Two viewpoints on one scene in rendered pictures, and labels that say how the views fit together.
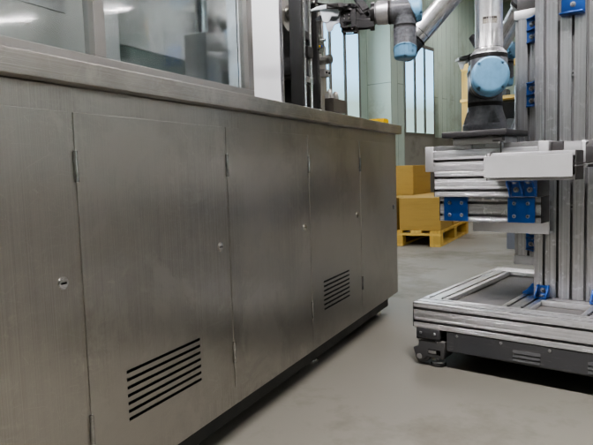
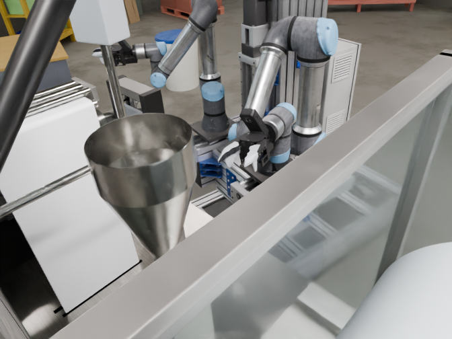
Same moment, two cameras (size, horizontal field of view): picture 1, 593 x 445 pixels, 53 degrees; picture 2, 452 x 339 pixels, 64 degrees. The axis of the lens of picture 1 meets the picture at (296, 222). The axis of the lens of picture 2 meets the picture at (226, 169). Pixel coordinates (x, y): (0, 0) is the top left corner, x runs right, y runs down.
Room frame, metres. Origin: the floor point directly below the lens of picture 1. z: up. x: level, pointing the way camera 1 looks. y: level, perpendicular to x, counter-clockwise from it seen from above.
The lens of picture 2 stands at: (1.82, 0.65, 1.76)
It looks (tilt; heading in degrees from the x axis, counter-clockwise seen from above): 35 degrees down; 290
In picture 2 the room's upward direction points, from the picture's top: 4 degrees counter-clockwise
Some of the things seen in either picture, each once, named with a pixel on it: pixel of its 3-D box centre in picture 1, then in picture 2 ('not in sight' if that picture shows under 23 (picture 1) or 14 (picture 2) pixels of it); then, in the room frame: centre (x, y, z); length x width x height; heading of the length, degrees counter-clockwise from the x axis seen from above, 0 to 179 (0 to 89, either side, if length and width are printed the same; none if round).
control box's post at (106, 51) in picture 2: not in sight; (118, 99); (2.19, 0.17, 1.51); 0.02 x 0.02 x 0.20
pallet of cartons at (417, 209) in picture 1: (415, 201); not in sight; (5.84, -1.18, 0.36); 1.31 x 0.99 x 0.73; 142
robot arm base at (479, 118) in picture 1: (484, 116); (274, 157); (2.08, -0.67, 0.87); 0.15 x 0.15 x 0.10
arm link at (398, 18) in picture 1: (405, 11); (280, 119); (2.01, -0.38, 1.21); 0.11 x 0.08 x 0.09; 77
